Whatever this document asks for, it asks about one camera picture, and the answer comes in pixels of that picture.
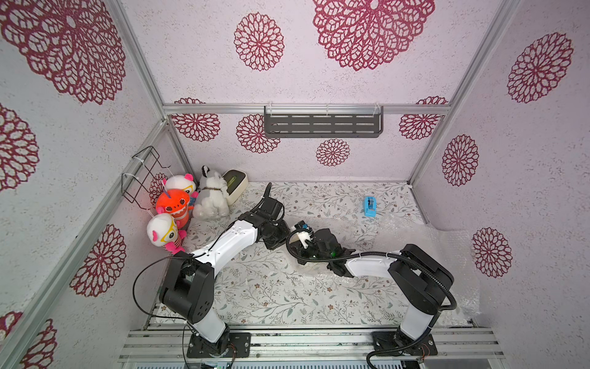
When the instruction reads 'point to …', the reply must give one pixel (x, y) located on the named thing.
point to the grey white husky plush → (213, 196)
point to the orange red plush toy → (175, 202)
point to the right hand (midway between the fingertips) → (287, 243)
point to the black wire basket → (136, 182)
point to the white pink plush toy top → (185, 182)
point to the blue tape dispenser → (370, 206)
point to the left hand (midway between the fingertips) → (291, 239)
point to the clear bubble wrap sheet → (391, 233)
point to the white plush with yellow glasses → (162, 231)
